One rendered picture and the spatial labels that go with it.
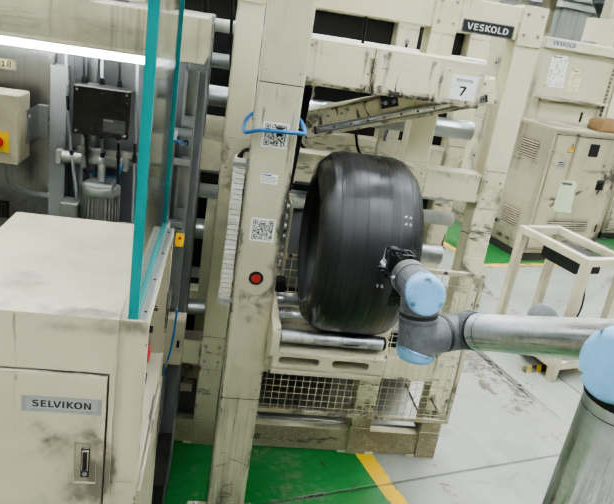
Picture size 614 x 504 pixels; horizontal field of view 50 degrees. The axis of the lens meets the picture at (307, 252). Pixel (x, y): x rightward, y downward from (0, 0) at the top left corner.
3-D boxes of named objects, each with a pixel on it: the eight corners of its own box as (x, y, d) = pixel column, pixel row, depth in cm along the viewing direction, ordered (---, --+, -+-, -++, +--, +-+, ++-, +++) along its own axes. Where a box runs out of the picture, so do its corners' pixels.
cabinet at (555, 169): (520, 262, 609) (558, 129, 567) (482, 240, 658) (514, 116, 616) (592, 261, 646) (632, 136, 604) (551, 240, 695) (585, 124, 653)
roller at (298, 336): (276, 335, 208) (276, 344, 204) (278, 324, 206) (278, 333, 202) (382, 344, 213) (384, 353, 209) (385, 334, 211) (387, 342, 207)
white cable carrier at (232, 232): (217, 305, 206) (234, 157, 190) (218, 298, 211) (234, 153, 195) (231, 306, 207) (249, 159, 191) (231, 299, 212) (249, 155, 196)
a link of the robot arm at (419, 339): (449, 363, 155) (454, 314, 152) (410, 371, 149) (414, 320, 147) (425, 349, 163) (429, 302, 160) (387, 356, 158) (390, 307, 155)
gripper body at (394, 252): (412, 246, 174) (425, 258, 162) (407, 277, 175) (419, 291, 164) (384, 243, 172) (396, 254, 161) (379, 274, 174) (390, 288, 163)
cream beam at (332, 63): (299, 84, 209) (306, 36, 204) (293, 76, 232) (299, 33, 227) (479, 110, 218) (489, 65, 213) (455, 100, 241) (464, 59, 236)
